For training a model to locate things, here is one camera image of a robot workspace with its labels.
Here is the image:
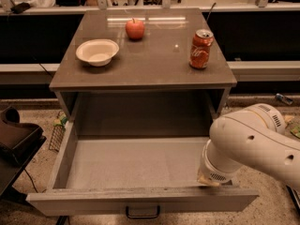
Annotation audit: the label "grey top drawer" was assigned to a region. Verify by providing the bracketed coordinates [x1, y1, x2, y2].
[25, 92, 260, 219]

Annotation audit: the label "white paper bowl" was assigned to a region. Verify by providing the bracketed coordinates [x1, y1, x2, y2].
[76, 39, 119, 67]

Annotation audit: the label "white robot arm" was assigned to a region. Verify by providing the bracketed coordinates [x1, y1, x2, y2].
[197, 103, 300, 191]

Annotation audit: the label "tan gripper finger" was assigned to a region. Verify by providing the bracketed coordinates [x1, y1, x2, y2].
[197, 171, 219, 187]

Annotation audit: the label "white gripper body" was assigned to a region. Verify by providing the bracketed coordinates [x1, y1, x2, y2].
[198, 140, 242, 184]

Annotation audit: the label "orange soda can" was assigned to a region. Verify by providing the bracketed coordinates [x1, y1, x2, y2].
[189, 29, 214, 69]

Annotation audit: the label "grey drawer cabinet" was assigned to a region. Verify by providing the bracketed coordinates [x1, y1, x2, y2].
[50, 8, 236, 138]

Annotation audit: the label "wire mesh basket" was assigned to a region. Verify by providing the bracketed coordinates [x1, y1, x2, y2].
[49, 111, 68, 152]

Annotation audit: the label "red apple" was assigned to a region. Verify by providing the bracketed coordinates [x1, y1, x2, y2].
[126, 18, 144, 40]

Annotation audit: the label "snack packets on floor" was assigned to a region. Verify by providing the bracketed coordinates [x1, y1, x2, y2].
[284, 115, 300, 139]

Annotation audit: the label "black base leg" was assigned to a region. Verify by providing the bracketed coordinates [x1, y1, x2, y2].
[56, 216, 68, 225]
[287, 187, 300, 215]

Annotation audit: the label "black right base leg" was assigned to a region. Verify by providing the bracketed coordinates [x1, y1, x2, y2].
[287, 187, 300, 215]

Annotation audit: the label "black left base leg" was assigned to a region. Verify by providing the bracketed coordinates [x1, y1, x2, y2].
[56, 216, 68, 225]

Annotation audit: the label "black floor cable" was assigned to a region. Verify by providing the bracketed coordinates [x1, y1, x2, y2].
[23, 168, 40, 194]

